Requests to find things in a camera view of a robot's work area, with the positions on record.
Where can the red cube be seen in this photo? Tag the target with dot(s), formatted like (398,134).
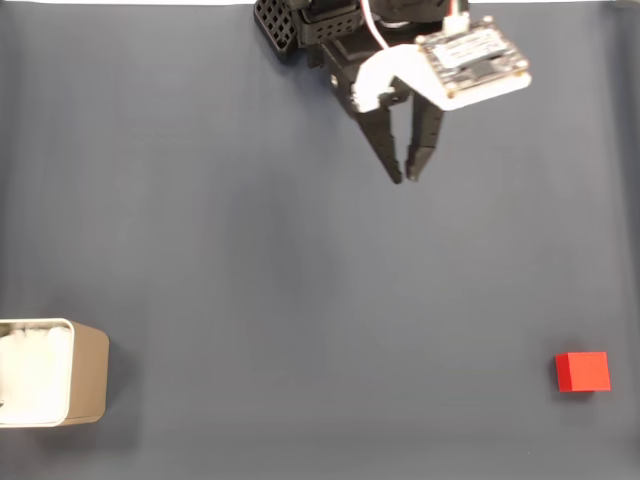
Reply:
(585,372)

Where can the beige box with white rim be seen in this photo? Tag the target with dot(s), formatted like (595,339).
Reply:
(90,375)

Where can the white tissue paper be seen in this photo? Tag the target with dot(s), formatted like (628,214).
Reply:
(35,370)

